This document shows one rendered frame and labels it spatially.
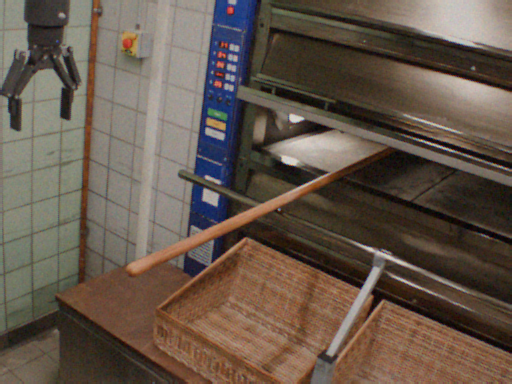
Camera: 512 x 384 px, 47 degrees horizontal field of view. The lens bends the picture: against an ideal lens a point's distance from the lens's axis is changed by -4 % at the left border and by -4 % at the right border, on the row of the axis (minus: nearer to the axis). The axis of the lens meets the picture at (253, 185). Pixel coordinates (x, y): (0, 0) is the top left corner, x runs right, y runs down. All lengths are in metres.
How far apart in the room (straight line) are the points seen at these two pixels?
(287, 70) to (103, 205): 1.20
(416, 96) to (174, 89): 0.99
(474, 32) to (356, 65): 0.40
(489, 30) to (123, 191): 1.69
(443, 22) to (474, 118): 0.29
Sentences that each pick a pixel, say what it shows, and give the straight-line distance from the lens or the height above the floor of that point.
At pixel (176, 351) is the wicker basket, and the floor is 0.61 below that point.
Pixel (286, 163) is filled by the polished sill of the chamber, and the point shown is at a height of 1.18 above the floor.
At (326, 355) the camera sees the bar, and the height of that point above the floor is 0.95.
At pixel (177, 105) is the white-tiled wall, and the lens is 2.43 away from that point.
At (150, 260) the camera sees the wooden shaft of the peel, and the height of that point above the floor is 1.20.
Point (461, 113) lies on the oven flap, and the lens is 1.86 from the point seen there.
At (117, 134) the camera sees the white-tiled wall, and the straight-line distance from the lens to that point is 2.71.
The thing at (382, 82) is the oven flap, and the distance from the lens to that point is 1.95.
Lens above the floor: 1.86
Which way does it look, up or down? 21 degrees down
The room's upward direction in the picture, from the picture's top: 9 degrees clockwise
